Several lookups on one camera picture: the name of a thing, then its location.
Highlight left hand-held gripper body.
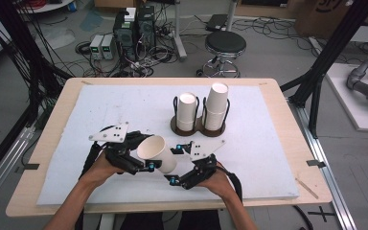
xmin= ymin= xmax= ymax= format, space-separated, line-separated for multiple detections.
xmin=88 ymin=122 xmax=146 ymax=175

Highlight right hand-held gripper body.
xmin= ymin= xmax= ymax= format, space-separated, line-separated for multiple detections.
xmin=179 ymin=139 xmax=227 ymax=191

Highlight single white paper cup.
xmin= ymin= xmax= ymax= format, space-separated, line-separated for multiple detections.
xmin=136 ymin=134 xmax=178 ymax=174

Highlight dark double cup holder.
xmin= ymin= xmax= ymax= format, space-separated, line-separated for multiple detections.
xmin=170 ymin=95 xmax=232 ymax=138

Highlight person's left hand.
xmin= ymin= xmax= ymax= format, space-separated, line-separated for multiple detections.
xmin=80 ymin=150 xmax=126 ymax=190

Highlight person's right hand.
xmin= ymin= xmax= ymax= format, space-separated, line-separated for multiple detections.
xmin=195 ymin=162 xmax=238 ymax=201

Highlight short stack of white cups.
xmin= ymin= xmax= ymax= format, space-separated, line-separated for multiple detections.
xmin=175 ymin=92 xmax=198 ymax=132

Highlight person's legs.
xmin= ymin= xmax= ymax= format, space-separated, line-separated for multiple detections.
xmin=117 ymin=210 xmax=223 ymax=230

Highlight white foam board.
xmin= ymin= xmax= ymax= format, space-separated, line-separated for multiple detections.
xmin=36 ymin=83 xmax=301 ymax=206

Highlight tall stack of white cups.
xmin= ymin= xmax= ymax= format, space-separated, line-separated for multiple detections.
xmin=201 ymin=82 xmax=230 ymax=132

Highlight white table leg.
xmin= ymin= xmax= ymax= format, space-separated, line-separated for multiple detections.
xmin=100 ymin=213 xmax=116 ymax=230

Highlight white power supply unit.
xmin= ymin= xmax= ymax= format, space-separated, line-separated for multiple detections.
xmin=101 ymin=34 xmax=115 ymax=61
xmin=88 ymin=34 xmax=105 ymax=60

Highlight black computer tower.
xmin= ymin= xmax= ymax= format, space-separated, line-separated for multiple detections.
xmin=136 ymin=5 xmax=157 ymax=60
xmin=112 ymin=11 xmax=139 ymax=62

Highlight thin wooden stick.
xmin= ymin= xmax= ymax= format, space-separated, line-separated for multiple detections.
xmin=294 ymin=177 xmax=320 ymax=200

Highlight grey desk leg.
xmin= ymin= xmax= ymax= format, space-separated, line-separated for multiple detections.
xmin=225 ymin=0 xmax=238 ymax=33
xmin=172 ymin=0 xmax=189 ymax=62

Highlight black round stool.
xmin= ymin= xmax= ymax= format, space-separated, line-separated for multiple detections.
xmin=195 ymin=30 xmax=248 ymax=79

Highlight small white box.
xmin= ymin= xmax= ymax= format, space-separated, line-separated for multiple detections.
xmin=124 ymin=6 xmax=138 ymax=23

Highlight flat black device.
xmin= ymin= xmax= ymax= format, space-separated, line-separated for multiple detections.
xmin=204 ymin=13 xmax=230 ymax=33

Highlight round white table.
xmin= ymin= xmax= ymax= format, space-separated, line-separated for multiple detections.
xmin=14 ymin=0 xmax=75 ymax=14

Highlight white platform board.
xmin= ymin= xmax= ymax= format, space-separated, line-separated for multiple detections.
xmin=325 ymin=62 xmax=368 ymax=133

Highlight cardboard box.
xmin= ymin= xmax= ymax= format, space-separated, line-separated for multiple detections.
xmin=294 ymin=0 xmax=368 ymax=40

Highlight left hand-held gripper cable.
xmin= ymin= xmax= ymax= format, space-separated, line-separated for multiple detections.
xmin=79 ymin=125 xmax=116 ymax=180

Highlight hand-held gripper cable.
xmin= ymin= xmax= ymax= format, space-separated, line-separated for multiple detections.
xmin=79 ymin=125 xmax=116 ymax=180
xmin=216 ymin=164 xmax=244 ymax=204

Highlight right hand-held gripper cable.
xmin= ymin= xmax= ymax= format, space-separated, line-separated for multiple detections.
xmin=216 ymin=164 xmax=244 ymax=204

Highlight tangle of floor cables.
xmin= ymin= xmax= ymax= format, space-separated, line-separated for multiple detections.
xmin=82 ymin=18 xmax=178 ymax=79

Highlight coiled black cable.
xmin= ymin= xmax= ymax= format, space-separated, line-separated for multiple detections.
xmin=74 ymin=40 xmax=93 ymax=56

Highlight black cable under table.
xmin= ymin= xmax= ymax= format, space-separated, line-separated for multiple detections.
xmin=291 ymin=204 xmax=314 ymax=230

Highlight aluminium rail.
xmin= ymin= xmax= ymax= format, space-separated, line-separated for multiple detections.
xmin=287 ymin=98 xmax=359 ymax=230
xmin=0 ymin=125 xmax=36 ymax=215

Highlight black frame with cables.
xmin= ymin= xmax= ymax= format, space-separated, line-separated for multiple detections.
xmin=0 ymin=0 xmax=73 ymax=135

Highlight loose black floor cables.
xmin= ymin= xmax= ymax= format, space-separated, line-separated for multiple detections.
xmin=232 ymin=16 xmax=315 ymax=52

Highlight black frame post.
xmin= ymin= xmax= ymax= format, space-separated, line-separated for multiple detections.
xmin=280 ymin=0 xmax=368 ymax=139

